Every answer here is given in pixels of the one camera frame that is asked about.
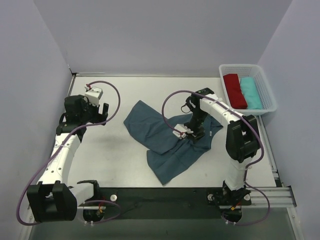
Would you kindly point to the blue-grey t shirt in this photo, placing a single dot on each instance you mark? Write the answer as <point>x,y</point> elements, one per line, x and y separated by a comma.
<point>167,156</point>

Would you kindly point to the teal rolled t shirt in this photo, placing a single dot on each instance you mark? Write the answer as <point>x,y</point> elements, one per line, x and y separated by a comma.
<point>250,93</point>

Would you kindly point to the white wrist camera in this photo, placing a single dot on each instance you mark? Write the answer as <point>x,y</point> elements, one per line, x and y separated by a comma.
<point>181,131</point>
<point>93,95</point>

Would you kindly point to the aluminium rail frame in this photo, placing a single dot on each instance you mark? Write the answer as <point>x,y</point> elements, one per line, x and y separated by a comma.
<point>111,156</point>

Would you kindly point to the white plastic basket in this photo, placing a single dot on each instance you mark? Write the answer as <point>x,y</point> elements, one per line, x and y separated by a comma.
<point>264,90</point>

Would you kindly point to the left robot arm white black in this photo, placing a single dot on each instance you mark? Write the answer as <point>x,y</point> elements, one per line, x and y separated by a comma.
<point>51,200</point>

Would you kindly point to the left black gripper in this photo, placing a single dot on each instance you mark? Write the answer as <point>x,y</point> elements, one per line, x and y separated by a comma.
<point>99,113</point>

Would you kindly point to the red rolled t shirt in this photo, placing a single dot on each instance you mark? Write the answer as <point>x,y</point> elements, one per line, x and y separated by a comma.
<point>234,92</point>

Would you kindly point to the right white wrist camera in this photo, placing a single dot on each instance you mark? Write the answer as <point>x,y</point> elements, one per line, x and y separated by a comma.
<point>181,131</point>

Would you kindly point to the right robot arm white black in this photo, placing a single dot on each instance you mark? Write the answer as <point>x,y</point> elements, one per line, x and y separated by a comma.
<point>242,138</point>

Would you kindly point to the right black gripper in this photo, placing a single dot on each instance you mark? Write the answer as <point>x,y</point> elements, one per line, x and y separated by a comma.
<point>196,130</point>

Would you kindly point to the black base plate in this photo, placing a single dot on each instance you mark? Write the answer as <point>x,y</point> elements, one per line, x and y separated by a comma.
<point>164,203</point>

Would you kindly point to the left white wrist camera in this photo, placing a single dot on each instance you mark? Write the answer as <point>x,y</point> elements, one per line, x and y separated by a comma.
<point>93,95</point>

